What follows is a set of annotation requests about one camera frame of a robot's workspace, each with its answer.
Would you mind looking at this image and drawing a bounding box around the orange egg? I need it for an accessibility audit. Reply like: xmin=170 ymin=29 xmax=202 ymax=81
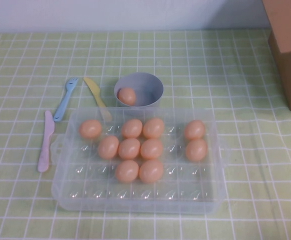
xmin=97 ymin=135 xmax=120 ymax=160
xmin=121 ymin=118 xmax=144 ymax=139
xmin=138 ymin=159 xmax=165 ymax=184
xmin=117 ymin=137 xmax=141 ymax=160
xmin=185 ymin=138 xmax=208 ymax=162
xmin=140 ymin=138 xmax=164 ymax=161
xmin=184 ymin=119 xmax=206 ymax=140
xmin=114 ymin=159 xmax=140 ymax=183
xmin=79 ymin=119 xmax=103 ymax=140
xmin=117 ymin=87 xmax=137 ymax=105
xmin=142 ymin=117 xmax=165 ymax=140

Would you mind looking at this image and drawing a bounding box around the clear plastic egg box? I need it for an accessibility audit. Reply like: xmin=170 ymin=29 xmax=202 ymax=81
xmin=50 ymin=107 xmax=229 ymax=216

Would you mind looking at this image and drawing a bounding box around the brown cardboard box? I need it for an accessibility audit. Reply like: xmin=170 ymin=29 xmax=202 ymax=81
xmin=262 ymin=0 xmax=291 ymax=113

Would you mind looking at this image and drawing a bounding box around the grey-blue plastic bowl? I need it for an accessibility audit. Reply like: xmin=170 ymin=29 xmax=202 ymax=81
xmin=113 ymin=72 xmax=165 ymax=118

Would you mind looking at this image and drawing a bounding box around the yellow plastic knife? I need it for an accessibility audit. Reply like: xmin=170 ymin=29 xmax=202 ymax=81
xmin=82 ymin=76 xmax=113 ymax=123

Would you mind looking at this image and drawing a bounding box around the green checked tablecloth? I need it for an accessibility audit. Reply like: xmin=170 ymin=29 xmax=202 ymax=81
xmin=0 ymin=29 xmax=291 ymax=240

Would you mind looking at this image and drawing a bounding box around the light blue plastic fork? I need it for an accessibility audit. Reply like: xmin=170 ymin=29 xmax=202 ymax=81
xmin=52 ymin=77 xmax=80 ymax=123

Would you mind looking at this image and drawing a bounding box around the pink plastic knife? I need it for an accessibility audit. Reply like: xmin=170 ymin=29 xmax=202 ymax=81
xmin=37 ymin=110 xmax=56 ymax=173

